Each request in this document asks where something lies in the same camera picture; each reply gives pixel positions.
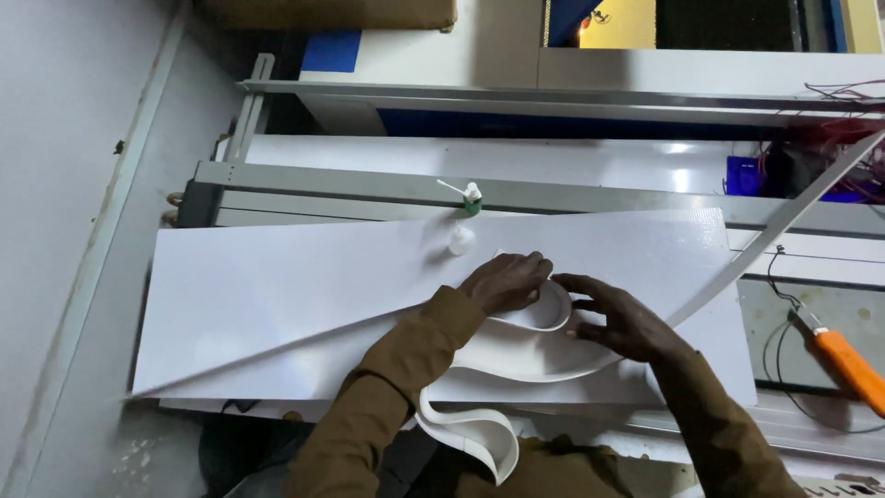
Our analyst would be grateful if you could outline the person's right hand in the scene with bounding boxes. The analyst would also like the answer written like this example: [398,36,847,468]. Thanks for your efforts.
[552,273,687,365]

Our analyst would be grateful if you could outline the person's left hand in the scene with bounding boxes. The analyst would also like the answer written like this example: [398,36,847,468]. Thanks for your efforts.
[458,252,555,318]

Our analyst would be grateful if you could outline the white curved plastic strip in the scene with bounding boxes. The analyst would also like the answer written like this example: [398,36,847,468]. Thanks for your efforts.
[413,275,625,486]

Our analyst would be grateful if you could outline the small white bottle cap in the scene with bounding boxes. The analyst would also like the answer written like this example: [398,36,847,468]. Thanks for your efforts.
[447,225,477,257]

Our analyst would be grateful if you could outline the glue bottle with green collar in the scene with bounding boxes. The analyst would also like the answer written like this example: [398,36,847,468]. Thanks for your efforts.
[436,178,484,217]

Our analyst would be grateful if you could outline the white plastic sheet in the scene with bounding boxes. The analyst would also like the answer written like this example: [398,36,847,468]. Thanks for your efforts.
[131,207,735,399]
[131,277,759,409]

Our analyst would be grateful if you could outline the silver metal crossbar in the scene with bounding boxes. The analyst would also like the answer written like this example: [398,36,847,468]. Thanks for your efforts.
[237,79,885,116]

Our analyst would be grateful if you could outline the blue plastic box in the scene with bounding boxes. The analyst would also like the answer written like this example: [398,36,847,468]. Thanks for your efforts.
[724,155,766,199]

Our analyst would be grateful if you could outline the long grey flat strip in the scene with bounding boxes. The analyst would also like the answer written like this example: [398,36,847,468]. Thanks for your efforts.
[666,129,885,330]

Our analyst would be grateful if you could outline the blue sheet piece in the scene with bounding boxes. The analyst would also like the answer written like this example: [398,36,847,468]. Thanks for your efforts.
[300,30,362,74]

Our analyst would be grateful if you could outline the grey metal plate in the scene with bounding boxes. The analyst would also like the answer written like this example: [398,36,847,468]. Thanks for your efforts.
[736,275,885,392]

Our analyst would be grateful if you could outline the orange utility knife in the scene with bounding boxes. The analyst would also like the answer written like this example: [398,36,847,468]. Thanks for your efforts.
[788,307,885,420]

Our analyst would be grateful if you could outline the brown cardboard box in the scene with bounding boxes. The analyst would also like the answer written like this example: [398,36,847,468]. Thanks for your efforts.
[196,0,458,34]

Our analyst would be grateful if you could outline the grey metal machine rail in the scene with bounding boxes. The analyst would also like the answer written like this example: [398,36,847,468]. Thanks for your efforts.
[176,160,885,240]

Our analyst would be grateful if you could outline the black cable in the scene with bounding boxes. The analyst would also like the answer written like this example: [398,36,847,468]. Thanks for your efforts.
[761,245,885,436]

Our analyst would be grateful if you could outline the slotted metal bracket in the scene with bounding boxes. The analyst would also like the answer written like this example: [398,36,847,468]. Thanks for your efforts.
[222,53,276,165]

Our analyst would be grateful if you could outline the bundle of red wires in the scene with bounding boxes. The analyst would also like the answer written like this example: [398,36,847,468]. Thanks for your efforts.
[755,79,885,206]

